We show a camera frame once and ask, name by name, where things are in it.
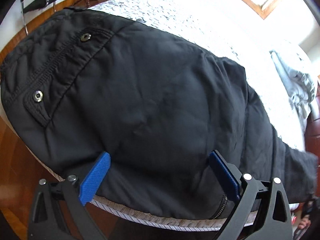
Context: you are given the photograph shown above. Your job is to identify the black pants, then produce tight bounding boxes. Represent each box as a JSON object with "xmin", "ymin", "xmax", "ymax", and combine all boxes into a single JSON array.
[{"xmin": 0, "ymin": 8, "xmax": 320, "ymax": 220}]

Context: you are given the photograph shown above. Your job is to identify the dark red wooden headboard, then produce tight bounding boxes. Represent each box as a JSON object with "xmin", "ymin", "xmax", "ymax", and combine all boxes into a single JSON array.
[{"xmin": 305, "ymin": 85, "xmax": 320, "ymax": 156}]

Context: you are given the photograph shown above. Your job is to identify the folded grey duvet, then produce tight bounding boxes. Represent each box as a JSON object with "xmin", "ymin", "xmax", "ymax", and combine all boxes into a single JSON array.
[{"xmin": 270, "ymin": 49, "xmax": 317, "ymax": 128}]

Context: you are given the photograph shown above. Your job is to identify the grey patterned quilted bedspread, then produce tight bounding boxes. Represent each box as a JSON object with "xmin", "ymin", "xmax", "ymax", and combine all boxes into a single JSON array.
[{"xmin": 0, "ymin": 0, "xmax": 311, "ymax": 231}]

